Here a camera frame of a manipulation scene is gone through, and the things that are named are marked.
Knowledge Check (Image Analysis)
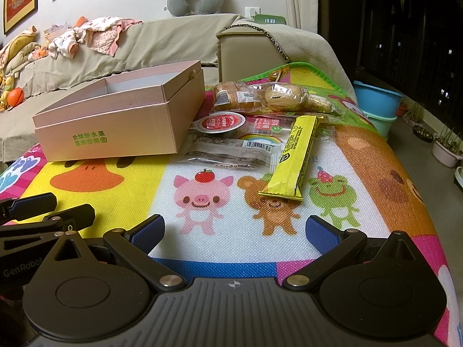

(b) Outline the clear packet brown snack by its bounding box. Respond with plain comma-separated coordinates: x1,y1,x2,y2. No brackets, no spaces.
175,134,283,173

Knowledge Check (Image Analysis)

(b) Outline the beige sofa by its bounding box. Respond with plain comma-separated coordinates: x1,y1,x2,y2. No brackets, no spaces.
0,24,291,163

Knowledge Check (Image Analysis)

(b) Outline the green digital clock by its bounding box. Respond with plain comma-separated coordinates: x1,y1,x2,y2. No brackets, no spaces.
252,13,286,25

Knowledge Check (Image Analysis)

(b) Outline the packaged sliced bread loaf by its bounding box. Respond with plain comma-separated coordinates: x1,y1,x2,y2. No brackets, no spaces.
212,82,268,115

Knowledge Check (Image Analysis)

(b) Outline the orange toy ball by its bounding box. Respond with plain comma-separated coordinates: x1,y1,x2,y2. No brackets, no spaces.
7,88,24,107

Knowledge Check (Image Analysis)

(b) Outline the red white snack packet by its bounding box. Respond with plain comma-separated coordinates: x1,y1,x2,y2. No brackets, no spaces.
237,116,295,141

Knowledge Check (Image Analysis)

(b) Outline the blue plastic basin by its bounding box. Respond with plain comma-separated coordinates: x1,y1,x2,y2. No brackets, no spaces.
353,81,403,117

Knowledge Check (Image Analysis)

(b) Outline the bag of brown eggs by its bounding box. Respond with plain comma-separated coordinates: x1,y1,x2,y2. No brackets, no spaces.
268,65,290,82

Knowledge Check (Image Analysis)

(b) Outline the white flower pot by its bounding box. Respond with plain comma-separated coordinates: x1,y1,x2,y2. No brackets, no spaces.
432,140,462,168

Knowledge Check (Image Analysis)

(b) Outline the pink baby clothes pile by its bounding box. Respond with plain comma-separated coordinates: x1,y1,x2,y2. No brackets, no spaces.
27,16,142,61

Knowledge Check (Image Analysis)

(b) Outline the pink cardboard gift box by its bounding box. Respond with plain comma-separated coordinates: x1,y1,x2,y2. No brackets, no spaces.
33,60,205,161

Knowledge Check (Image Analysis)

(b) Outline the white wall socket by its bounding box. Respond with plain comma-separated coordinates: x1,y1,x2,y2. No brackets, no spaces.
244,6,260,19

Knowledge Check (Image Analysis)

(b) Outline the packaged round bun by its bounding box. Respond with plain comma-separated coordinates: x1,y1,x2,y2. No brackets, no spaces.
261,83,336,114

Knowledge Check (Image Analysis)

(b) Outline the teal plastic basin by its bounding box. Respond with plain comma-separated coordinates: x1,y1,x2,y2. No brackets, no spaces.
363,111,397,140

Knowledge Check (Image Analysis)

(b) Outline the yellow snack bar packet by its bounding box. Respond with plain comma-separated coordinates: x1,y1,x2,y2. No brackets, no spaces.
259,115,319,201

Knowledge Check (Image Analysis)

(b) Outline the red lid jelly cup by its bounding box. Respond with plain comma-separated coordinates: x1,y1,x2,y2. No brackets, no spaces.
188,111,246,136

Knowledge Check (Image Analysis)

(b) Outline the colourful cartoon play mat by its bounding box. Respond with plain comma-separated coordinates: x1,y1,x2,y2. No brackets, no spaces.
1,62,462,346

